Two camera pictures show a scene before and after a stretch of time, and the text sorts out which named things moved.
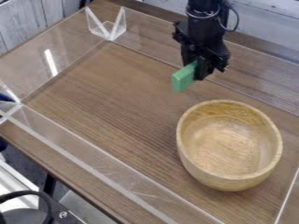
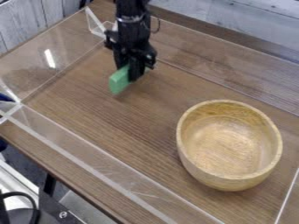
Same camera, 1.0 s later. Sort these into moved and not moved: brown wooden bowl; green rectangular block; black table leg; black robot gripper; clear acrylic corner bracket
Moved: green rectangular block; black robot gripper
Not moved: brown wooden bowl; black table leg; clear acrylic corner bracket
